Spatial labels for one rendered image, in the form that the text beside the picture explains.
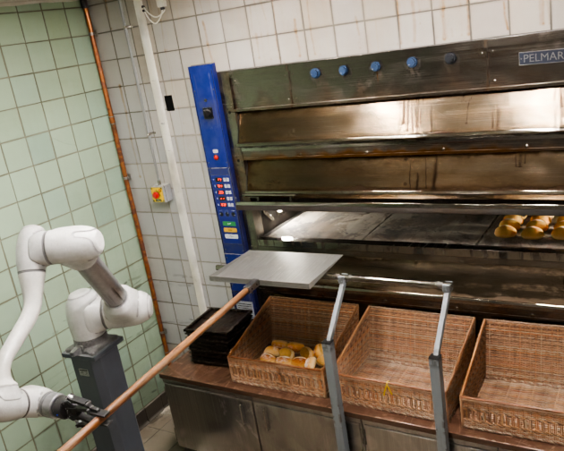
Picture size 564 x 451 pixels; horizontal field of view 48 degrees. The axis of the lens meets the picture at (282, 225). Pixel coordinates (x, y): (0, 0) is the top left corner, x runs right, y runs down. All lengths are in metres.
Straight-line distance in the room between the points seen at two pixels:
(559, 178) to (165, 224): 2.24
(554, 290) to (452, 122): 0.86
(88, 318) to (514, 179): 1.96
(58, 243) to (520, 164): 1.89
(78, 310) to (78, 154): 1.10
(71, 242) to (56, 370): 1.45
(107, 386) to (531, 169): 2.12
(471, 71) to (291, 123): 0.92
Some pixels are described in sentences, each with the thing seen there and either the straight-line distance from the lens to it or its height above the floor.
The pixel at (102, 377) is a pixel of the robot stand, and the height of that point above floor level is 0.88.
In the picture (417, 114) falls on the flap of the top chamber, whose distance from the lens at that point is 2.94.
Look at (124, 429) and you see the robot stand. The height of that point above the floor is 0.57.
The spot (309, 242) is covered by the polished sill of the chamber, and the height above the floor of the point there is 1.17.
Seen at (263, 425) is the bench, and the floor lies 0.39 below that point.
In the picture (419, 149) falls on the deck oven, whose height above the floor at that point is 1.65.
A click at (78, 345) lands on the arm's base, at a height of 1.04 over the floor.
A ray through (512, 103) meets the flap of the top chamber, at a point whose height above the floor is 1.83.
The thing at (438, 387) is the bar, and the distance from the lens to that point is 2.69.
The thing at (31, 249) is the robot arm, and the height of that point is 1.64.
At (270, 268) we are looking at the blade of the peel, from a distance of 3.09.
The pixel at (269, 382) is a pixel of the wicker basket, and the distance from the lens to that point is 3.27.
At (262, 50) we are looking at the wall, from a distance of 3.24.
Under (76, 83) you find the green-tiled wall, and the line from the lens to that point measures 3.84.
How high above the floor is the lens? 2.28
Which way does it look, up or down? 17 degrees down
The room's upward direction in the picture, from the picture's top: 9 degrees counter-clockwise
